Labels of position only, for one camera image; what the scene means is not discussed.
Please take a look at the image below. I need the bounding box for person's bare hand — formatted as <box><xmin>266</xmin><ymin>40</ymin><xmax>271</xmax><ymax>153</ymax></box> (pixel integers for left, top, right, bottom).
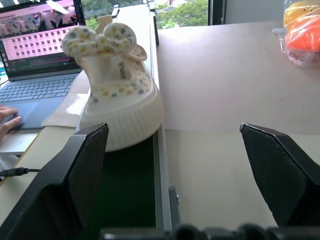
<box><xmin>0</xmin><ymin>104</ymin><xmax>23</xmax><ymax>146</ymax></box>

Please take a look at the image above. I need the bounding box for cream floral bow shoe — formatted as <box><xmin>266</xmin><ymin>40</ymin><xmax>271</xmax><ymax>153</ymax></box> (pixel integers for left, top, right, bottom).
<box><xmin>61</xmin><ymin>15</ymin><xmax>165</xmax><ymax>153</ymax></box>

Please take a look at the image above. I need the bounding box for silver conveyor side rail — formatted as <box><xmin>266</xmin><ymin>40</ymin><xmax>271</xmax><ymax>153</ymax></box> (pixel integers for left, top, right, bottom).
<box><xmin>152</xmin><ymin>123</ymin><xmax>181</xmax><ymax>232</ymax></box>

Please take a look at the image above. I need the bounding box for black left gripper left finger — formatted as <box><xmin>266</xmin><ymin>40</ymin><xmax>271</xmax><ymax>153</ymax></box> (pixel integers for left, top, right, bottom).
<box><xmin>0</xmin><ymin>122</ymin><xmax>110</xmax><ymax>240</ymax></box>

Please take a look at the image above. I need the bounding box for green conveyor belt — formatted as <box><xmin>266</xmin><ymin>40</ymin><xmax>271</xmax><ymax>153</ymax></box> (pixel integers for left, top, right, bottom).
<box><xmin>83</xmin><ymin>129</ymin><xmax>158</xmax><ymax>230</ymax></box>

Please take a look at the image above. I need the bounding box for plastic bag of orange items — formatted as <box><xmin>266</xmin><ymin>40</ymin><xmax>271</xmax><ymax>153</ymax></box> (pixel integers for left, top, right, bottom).
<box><xmin>271</xmin><ymin>0</ymin><xmax>320</xmax><ymax>69</ymax></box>

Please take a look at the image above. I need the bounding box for open silver laptop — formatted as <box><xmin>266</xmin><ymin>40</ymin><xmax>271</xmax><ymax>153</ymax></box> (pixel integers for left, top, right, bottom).
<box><xmin>0</xmin><ymin>0</ymin><xmax>87</xmax><ymax>131</ymax></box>

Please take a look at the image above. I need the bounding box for black cable with plug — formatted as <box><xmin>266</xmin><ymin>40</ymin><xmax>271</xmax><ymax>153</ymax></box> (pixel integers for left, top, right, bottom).
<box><xmin>0</xmin><ymin>167</ymin><xmax>41</xmax><ymax>178</ymax></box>

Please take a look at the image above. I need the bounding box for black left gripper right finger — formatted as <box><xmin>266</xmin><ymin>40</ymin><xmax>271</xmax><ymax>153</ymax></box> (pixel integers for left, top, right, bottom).
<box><xmin>239</xmin><ymin>122</ymin><xmax>320</xmax><ymax>228</ymax></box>

